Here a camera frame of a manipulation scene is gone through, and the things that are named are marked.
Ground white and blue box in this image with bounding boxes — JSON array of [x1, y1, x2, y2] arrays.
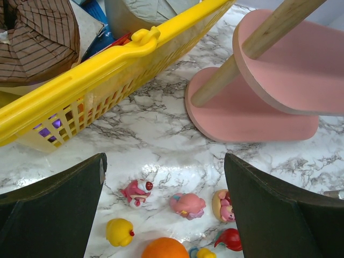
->
[[70, 1, 114, 63]]

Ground grey paper-wrapped roll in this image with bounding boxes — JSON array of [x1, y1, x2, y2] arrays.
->
[[104, 0, 199, 39]]

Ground pink bear donut toy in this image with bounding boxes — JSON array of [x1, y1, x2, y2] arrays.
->
[[212, 189, 235, 223]]

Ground orange fruit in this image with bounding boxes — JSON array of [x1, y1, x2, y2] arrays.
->
[[141, 237, 189, 258]]

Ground pink three-tier wooden shelf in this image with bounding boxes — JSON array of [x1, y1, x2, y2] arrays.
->
[[185, 1, 343, 143]]

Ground brown striped wrapped roll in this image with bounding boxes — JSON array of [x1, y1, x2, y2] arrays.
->
[[1, 1, 80, 87]]

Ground red strawberry figure toy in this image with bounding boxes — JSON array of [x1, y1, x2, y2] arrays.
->
[[214, 228, 242, 252]]

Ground yellow plastic shopping basket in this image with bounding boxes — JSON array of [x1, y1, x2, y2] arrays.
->
[[1, 1, 233, 152]]

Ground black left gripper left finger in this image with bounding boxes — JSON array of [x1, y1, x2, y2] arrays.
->
[[1, 153, 107, 257]]

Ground yellow duck toy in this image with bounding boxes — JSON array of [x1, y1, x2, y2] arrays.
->
[[106, 218, 135, 247]]

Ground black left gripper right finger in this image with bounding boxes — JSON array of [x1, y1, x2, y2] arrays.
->
[[224, 153, 343, 257]]

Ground pink round planet toy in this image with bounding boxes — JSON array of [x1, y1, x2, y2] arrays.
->
[[169, 193, 206, 220]]

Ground small yellow minion toy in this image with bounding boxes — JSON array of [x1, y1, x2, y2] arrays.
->
[[189, 247, 217, 258]]

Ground pink bear strawberry toy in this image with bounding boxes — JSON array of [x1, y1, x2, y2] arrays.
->
[[120, 179, 154, 209]]

